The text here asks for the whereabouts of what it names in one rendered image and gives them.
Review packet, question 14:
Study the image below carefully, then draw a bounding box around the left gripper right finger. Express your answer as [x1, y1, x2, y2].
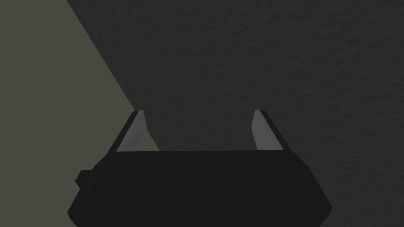
[251, 110, 291, 151]

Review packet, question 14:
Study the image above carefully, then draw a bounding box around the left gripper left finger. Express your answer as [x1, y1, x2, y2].
[107, 110, 148, 153]

